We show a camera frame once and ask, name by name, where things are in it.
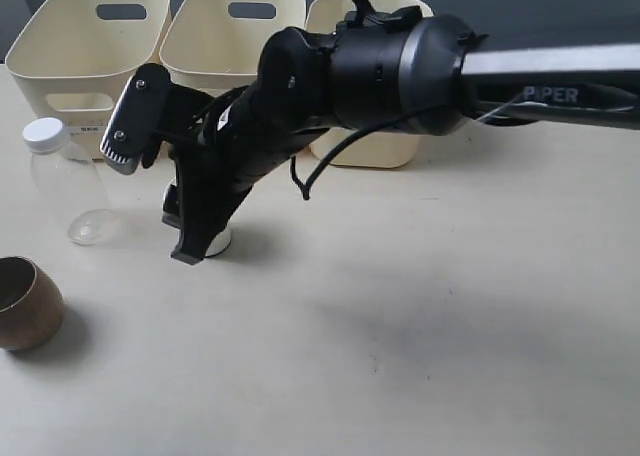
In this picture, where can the clear plastic bottle white cap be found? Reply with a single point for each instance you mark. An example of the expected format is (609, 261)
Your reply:
(67, 178)

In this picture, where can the brown wooden cup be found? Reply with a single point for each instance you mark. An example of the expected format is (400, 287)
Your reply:
(32, 307)

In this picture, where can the right cream plastic bin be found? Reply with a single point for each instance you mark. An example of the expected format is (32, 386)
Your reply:
(381, 150)

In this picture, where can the left cream plastic bin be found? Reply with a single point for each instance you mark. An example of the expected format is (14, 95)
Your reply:
(74, 57)

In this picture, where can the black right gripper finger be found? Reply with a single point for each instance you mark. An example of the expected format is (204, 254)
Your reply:
(171, 207)

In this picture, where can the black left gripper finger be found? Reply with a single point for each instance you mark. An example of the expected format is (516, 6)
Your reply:
(204, 211)

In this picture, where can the middle cream plastic bin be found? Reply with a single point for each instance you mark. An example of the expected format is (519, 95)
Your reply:
(208, 48)

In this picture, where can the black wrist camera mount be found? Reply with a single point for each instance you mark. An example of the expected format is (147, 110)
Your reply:
(151, 110)

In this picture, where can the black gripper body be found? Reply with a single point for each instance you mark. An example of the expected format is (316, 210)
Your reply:
(238, 144)

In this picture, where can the white paper cup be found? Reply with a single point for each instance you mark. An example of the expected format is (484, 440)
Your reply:
(220, 243)

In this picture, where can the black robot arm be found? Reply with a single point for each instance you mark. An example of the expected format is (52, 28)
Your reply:
(404, 74)

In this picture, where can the cream plastic bin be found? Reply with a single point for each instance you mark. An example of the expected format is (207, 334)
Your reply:
(208, 48)
(381, 150)
(74, 57)

